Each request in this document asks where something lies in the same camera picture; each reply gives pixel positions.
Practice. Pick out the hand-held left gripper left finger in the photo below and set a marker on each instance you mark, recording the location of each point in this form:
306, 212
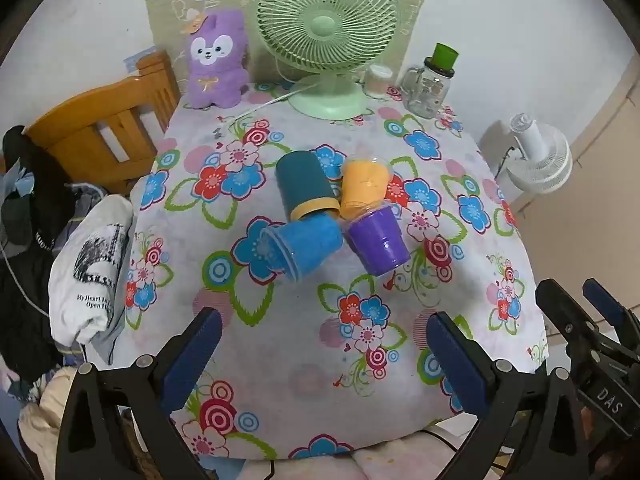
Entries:
192, 355

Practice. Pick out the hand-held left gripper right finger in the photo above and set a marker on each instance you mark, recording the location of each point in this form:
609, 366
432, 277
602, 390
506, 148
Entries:
457, 360

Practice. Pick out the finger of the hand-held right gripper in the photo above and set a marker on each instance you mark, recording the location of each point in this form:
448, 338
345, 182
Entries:
605, 305
565, 317

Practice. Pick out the purple plastic cup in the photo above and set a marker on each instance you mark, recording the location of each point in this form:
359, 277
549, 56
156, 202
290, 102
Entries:
380, 245

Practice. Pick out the blue plastic cup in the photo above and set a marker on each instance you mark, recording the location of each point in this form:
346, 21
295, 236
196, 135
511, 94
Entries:
310, 242

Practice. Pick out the orange plastic cup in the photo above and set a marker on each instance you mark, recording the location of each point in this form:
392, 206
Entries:
362, 185

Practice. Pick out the teal cup with yellow rim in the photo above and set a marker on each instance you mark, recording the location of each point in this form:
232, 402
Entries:
302, 180

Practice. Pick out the floral tablecloth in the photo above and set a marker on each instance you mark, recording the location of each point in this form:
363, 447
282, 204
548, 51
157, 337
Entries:
300, 350

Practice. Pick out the white printed shirt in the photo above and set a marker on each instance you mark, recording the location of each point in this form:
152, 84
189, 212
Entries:
90, 270

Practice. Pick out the white standing fan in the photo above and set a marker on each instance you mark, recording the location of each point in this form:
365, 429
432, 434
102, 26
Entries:
542, 160

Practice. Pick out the cream cloth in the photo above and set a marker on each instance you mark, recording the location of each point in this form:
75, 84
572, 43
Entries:
42, 420

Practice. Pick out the black clothing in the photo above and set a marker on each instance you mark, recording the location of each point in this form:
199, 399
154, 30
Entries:
30, 270

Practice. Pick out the wooden chair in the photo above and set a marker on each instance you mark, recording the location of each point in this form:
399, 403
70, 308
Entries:
95, 130

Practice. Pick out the glass mug with green lid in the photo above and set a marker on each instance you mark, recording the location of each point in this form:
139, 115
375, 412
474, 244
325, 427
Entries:
427, 90

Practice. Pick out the purple plush toy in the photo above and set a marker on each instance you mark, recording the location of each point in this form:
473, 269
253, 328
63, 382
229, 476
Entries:
215, 70

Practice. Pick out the small clear jar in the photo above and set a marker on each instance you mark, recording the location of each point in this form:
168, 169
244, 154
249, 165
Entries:
377, 82

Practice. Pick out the green desk fan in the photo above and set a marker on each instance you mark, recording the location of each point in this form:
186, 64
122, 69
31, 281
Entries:
325, 25

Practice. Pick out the beige patterned wall cloth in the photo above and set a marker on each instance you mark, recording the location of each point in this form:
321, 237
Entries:
170, 15

